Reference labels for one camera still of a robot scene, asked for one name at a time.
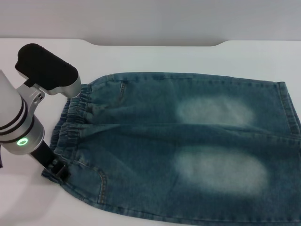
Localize blue denim shorts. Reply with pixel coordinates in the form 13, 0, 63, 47
41, 72, 301, 226

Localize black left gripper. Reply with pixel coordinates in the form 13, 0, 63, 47
30, 140, 72, 182

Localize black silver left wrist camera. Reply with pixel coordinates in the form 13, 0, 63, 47
14, 43, 82, 98

